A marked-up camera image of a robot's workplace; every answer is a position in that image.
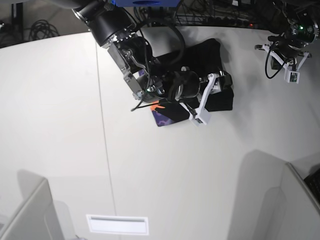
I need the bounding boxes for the white partition panel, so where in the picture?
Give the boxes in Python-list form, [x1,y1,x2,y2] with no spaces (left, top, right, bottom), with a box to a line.
[0,178,79,240]
[265,163,320,240]

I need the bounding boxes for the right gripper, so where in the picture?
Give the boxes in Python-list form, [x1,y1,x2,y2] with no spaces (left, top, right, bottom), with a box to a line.
[159,68,233,103]

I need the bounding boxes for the white paper label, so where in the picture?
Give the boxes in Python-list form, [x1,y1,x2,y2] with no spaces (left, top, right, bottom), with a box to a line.
[86,214,149,236]

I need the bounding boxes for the power strip with red light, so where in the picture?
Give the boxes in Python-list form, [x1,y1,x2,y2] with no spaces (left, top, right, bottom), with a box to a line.
[205,17,255,29]

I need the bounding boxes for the black coiled floor cable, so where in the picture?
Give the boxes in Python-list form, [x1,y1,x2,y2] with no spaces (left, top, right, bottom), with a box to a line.
[28,19,61,42]

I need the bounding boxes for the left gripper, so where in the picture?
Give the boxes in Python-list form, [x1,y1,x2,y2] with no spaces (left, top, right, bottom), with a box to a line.
[267,23,319,65]

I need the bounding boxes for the black keyboard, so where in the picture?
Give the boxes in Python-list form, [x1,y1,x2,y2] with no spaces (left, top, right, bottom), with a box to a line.
[304,171,320,202]

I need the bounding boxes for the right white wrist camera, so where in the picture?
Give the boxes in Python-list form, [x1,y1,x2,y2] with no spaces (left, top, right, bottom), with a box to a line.
[180,73,222,127]

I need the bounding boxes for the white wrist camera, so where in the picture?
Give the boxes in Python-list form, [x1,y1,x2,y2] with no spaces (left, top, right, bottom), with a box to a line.
[254,43,312,84]
[180,73,222,127]

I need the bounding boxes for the left white partition panel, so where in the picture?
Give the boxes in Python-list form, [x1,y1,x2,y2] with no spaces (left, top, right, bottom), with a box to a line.
[0,178,79,240]

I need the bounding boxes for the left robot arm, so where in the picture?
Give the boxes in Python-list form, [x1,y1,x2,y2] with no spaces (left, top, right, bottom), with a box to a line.
[268,0,320,65]

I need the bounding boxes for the right white partition panel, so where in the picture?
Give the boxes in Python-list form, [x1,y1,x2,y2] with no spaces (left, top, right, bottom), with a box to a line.
[265,163,320,240]

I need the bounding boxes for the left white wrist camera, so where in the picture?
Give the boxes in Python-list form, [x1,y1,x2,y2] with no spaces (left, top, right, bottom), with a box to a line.
[254,43,312,84]

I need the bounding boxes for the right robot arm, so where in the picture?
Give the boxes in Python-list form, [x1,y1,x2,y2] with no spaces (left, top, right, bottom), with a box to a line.
[73,0,234,115]

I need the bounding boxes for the blue plastic bin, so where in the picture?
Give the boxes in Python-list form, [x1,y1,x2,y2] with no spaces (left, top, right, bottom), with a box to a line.
[111,0,180,7]

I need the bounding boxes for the black T-shirt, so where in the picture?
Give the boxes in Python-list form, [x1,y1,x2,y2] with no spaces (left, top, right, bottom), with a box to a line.
[146,38,234,127]

